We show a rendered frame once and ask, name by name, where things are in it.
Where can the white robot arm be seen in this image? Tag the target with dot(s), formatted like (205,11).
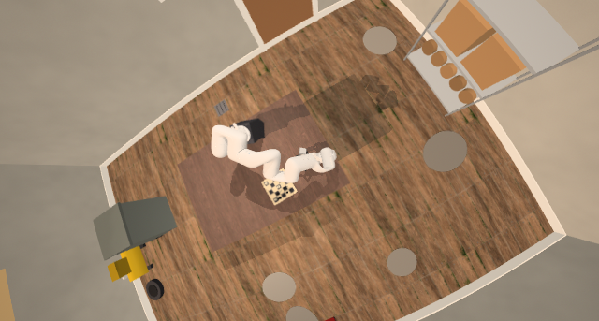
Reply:
(230,142)

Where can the checkered chessboard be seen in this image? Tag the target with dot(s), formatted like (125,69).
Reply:
(272,190)

